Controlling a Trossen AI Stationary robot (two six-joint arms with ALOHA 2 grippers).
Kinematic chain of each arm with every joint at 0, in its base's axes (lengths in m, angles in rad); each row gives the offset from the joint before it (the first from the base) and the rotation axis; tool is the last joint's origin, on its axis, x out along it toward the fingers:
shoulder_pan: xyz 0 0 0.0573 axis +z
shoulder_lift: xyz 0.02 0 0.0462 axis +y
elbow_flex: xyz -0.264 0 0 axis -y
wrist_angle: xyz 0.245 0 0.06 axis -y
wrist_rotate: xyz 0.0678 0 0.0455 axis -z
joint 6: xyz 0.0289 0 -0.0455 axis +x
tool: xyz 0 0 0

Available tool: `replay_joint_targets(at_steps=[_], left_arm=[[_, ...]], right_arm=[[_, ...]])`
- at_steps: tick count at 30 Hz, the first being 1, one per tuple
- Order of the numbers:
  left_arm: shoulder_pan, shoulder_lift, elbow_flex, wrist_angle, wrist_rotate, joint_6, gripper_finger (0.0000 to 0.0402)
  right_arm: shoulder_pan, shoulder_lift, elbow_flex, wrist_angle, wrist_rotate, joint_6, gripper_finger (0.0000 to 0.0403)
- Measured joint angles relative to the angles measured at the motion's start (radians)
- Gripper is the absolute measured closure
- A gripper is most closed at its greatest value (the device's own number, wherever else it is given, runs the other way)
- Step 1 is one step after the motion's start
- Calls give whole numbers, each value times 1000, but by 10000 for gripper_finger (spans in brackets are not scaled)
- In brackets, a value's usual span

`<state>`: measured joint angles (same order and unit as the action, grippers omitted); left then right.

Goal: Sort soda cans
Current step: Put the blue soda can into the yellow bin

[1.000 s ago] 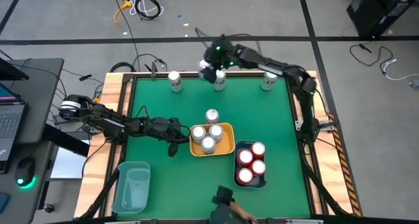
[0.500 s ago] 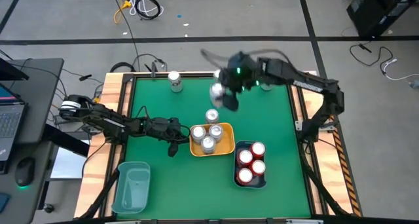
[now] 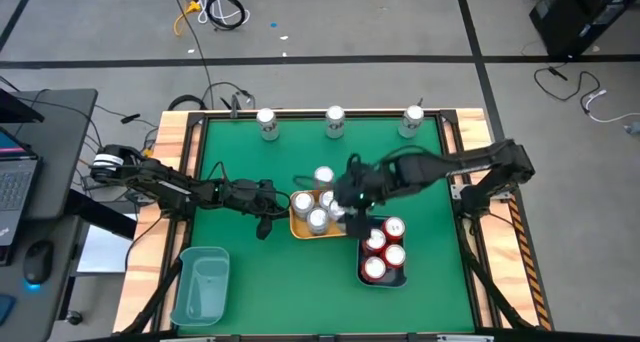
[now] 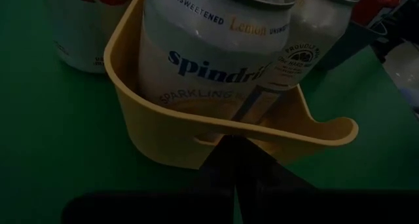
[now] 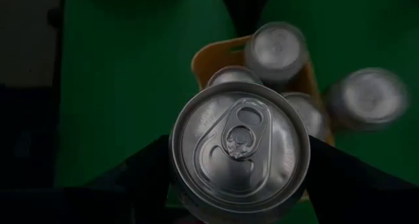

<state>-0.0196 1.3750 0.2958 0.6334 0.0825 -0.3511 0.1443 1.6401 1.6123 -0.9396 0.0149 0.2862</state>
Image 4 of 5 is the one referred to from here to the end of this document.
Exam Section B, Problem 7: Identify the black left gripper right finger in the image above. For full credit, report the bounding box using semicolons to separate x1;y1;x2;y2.
232;136;316;195

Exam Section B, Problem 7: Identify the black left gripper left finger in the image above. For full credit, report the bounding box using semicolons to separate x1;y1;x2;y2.
192;135;236;193

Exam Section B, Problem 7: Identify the yellow plastic bin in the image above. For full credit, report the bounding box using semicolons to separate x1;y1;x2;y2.
103;0;359;170

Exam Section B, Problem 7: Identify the white Spindrift sparkling water can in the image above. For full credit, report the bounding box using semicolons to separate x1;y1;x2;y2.
228;0;361;123
137;0;299;120

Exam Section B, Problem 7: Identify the dark blue plastic bin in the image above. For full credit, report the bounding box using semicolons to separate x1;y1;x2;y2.
314;19;389;74

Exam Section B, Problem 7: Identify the silver Diet Coke can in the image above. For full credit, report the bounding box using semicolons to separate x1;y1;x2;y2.
44;0;138;74

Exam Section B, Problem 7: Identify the red Fanta soda can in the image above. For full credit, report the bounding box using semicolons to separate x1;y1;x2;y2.
350;0;405;26

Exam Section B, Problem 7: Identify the green table mat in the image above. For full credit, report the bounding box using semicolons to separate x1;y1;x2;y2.
0;0;419;198

